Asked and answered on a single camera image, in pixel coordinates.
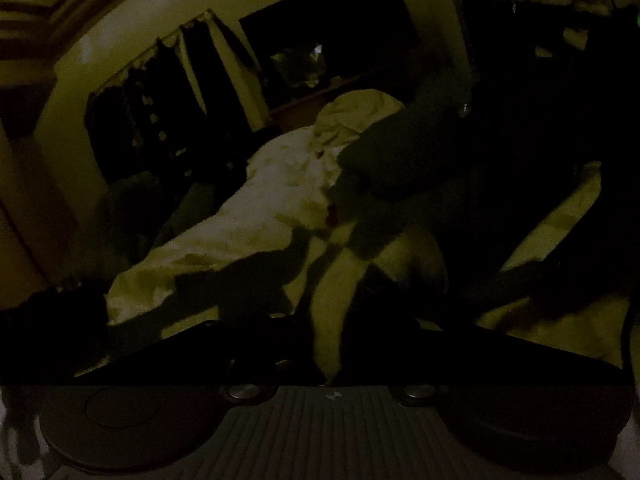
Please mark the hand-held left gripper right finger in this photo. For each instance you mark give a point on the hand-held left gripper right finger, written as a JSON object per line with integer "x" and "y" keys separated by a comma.
{"x": 415, "y": 355}

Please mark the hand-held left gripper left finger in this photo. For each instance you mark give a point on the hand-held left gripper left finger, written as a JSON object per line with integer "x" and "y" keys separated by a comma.
{"x": 250, "y": 345}

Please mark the white large garment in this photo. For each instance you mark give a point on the white large garment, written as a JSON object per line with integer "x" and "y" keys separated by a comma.
{"x": 280, "y": 185}

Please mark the dark cloth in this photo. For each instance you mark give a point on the dark cloth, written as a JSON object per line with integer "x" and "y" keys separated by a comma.
{"x": 450, "y": 170}

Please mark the pale bed sheet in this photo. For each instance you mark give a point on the pale bed sheet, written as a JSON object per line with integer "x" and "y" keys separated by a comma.
{"x": 560, "y": 230}

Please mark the black white checkered blanket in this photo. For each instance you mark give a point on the black white checkered blanket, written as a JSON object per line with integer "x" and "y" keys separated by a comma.
{"x": 20, "y": 440}

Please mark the dark television screen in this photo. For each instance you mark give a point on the dark television screen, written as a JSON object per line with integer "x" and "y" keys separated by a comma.
{"x": 340, "y": 20}

